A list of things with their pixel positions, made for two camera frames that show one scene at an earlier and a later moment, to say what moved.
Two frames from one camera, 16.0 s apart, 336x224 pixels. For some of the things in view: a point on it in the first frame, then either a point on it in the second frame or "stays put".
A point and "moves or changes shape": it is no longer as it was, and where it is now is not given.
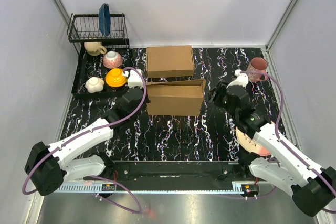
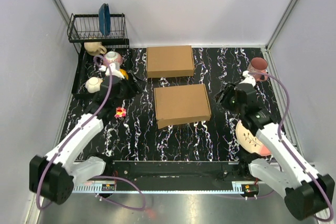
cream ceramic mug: (94, 48) stays put
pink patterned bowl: (112, 60) stays put
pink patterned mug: (258, 64) stays put
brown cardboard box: (176, 98) moves or changes shape
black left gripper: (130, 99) to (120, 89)
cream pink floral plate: (251, 144) stays put
